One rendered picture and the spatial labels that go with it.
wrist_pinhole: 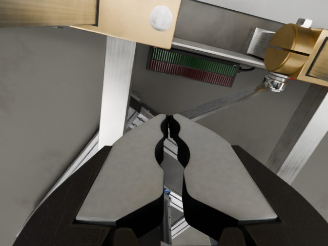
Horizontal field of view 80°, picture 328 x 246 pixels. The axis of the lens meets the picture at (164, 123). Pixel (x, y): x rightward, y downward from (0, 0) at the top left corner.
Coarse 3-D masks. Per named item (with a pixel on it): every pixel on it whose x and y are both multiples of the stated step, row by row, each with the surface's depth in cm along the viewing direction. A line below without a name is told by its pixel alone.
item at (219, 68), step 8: (152, 48) 35; (152, 56) 35; (160, 56) 35; (168, 56) 35; (176, 56) 35; (184, 56) 36; (184, 64) 36; (192, 64) 36; (200, 64) 36; (208, 64) 36; (216, 64) 36; (224, 64) 36; (216, 72) 37; (224, 72) 37; (232, 72) 37
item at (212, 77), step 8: (152, 64) 36; (160, 64) 36; (168, 64) 36; (168, 72) 37; (176, 72) 37; (184, 72) 37; (192, 72) 37; (200, 72) 37; (208, 72) 37; (208, 80) 38; (216, 80) 38; (224, 80) 38
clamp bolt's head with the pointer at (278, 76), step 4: (268, 72) 23; (272, 72) 22; (276, 72) 23; (268, 76) 23; (272, 76) 22; (276, 76) 22; (280, 76) 22; (284, 76) 22; (288, 76) 22; (280, 80) 22; (284, 80) 22
